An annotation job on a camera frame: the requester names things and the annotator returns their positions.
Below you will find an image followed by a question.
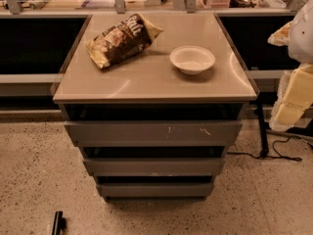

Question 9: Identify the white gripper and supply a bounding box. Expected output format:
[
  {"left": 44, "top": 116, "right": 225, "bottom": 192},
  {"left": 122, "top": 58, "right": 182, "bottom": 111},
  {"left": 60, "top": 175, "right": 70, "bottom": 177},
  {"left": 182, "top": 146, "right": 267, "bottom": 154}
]
[{"left": 268, "top": 22, "right": 313, "bottom": 132}]

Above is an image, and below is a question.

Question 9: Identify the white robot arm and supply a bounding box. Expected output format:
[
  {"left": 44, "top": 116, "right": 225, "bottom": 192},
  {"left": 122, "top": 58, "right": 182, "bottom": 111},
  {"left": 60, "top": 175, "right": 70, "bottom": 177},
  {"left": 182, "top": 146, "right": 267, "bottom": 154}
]
[{"left": 268, "top": 0, "right": 313, "bottom": 131}]

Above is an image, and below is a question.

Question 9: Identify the grey top drawer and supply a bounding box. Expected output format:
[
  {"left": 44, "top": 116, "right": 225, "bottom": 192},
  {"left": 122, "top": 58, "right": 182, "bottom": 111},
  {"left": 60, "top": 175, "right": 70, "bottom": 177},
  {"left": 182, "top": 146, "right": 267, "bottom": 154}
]
[{"left": 65, "top": 120, "right": 243, "bottom": 147}]

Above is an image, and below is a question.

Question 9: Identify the grey drawer cabinet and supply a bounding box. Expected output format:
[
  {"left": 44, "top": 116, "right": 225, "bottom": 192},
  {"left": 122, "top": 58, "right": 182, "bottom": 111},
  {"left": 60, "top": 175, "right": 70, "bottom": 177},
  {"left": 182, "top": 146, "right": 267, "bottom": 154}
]
[{"left": 50, "top": 11, "right": 260, "bottom": 204}]

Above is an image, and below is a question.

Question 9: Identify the black table leg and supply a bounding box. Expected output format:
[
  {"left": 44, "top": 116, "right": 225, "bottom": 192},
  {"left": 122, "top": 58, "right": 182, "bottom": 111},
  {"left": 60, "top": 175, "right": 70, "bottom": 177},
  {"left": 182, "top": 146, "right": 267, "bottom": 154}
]
[{"left": 256, "top": 100, "right": 269, "bottom": 159}]

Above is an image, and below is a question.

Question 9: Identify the white bowl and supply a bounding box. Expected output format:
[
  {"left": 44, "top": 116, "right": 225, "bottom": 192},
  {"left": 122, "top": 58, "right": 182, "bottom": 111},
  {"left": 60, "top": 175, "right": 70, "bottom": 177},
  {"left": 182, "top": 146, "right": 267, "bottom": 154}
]
[{"left": 169, "top": 46, "right": 215, "bottom": 75}]

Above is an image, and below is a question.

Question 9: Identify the brown salt chip bag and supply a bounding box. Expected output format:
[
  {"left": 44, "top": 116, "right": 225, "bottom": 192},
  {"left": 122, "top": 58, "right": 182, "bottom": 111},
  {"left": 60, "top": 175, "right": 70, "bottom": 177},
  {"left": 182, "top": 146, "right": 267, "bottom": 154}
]
[{"left": 86, "top": 14, "right": 163, "bottom": 70}]

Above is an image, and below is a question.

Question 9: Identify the black floor object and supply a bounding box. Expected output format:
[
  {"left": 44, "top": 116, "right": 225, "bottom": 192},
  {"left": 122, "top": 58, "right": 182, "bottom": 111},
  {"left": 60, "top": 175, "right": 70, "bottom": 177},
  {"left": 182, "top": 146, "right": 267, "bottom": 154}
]
[{"left": 52, "top": 211, "right": 67, "bottom": 235}]

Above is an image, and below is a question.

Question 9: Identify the black cable on floor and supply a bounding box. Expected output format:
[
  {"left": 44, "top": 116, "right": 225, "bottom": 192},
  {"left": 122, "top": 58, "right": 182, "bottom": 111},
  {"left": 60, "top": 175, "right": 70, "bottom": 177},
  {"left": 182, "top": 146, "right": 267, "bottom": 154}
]
[{"left": 226, "top": 136, "right": 313, "bottom": 163}]

